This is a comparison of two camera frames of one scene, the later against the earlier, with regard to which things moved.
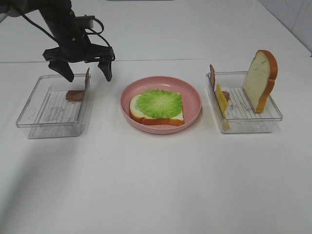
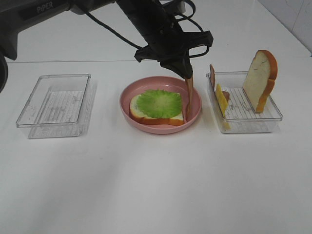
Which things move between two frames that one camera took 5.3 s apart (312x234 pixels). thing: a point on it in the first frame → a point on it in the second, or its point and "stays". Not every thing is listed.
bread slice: (178, 120) stays
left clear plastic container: (48, 113) stays
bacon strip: (78, 95) → (186, 109)
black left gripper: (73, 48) → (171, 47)
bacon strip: (213, 81) stays
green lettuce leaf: (160, 103) stays
